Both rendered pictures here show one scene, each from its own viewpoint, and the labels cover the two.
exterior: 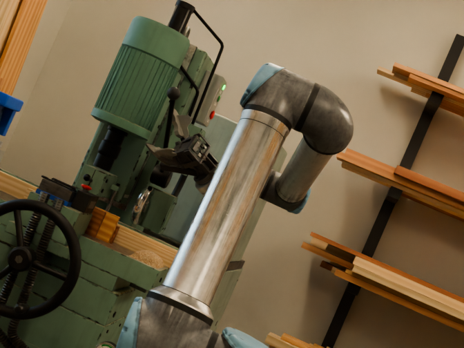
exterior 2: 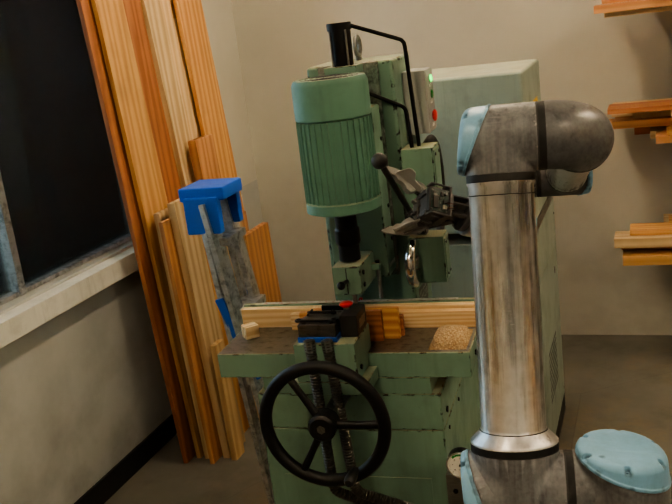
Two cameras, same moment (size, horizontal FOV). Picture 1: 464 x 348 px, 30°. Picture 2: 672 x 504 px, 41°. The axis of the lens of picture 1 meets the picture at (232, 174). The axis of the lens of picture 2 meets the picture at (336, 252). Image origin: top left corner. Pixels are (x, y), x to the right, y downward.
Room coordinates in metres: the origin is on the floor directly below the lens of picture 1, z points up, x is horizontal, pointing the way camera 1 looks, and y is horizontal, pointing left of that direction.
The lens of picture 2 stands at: (0.38, -0.02, 1.64)
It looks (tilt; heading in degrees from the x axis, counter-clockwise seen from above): 15 degrees down; 11
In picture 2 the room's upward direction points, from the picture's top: 7 degrees counter-clockwise
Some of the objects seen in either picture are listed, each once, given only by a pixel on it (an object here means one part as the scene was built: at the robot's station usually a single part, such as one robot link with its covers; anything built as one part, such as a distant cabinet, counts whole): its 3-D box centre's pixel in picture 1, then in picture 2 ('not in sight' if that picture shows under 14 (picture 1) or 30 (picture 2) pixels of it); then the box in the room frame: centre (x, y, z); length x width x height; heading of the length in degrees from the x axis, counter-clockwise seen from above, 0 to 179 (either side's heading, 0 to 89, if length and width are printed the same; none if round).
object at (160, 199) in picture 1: (155, 210); (430, 256); (2.57, 0.17, 1.02); 0.09 x 0.07 x 0.12; 84
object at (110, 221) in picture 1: (81, 215); (357, 322); (2.33, 0.33, 0.94); 0.20 x 0.02 x 0.08; 84
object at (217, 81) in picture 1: (206, 99); (419, 100); (2.71, 0.17, 1.40); 0.10 x 0.06 x 0.16; 174
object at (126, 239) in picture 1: (113, 234); (401, 318); (2.39, 0.23, 0.92); 0.55 x 0.02 x 0.04; 84
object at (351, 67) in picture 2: (175, 30); (343, 58); (2.54, 0.33, 1.54); 0.08 x 0.08 x 0.17; 84
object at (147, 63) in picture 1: (141, 79); (336, 144); (2.40, 0.34, 1.35); 0.18 x 0.18 x 0.31
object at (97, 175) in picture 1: (97, 184); (355, 275); (2.42, 0.34, 1.03); 0.14 x 0.07 x 0.09; 174
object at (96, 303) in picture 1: (67, 270); (376, 362); (2.52, 0.33, 0.76); 0.57 x 0.45 x 0.09; 174
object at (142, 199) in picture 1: (142, 205); (414, 263); (2.52, 0.20, 1.02); 0.12 x 0.03 x 0.12; 174
